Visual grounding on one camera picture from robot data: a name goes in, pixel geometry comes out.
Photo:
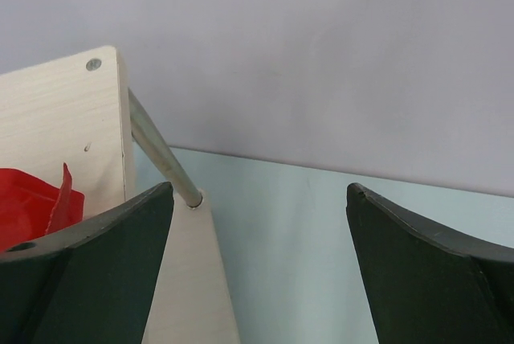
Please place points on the red candy bag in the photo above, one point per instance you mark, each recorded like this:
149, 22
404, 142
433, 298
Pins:
32, 208

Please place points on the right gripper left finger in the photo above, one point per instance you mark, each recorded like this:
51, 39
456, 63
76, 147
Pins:
92, 282

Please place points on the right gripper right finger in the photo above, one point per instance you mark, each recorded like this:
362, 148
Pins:
426, 282

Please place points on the white two-tier shelf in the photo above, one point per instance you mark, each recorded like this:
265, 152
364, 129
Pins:
78, 111

